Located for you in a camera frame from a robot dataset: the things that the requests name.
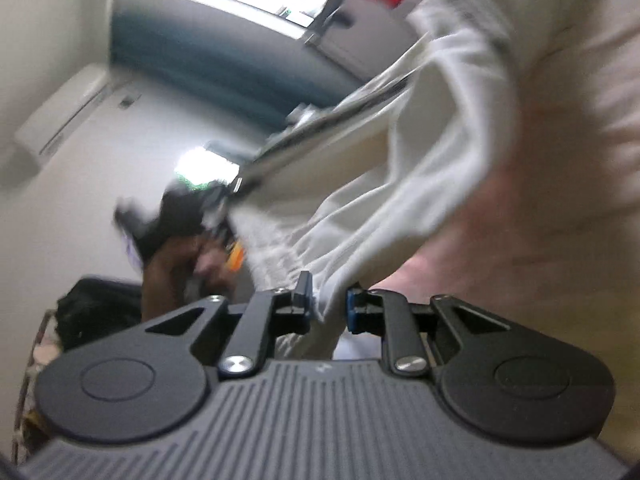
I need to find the white zip-up garment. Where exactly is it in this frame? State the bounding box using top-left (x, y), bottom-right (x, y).
top-left (230, 0), bottom-right (579, 359)

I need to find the white wall air conditioner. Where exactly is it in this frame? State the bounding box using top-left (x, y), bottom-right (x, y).
top-left (14, 64), bottom-right (111, 168)

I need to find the black bag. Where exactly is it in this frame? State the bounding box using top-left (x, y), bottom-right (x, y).
top-left (54, 276), bottom-right (142, 351)

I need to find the person's left hand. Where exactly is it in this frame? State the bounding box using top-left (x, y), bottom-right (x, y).
top-left (141, 236), bottom-right (238, 322)

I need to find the pink pastel bed sheet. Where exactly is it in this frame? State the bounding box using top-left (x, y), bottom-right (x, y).
top-left (383, 0), bottom-right (639, 460)

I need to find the dark teal curtain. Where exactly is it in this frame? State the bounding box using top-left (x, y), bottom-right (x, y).
top-left (111, 13), bottom-right (360, 132)

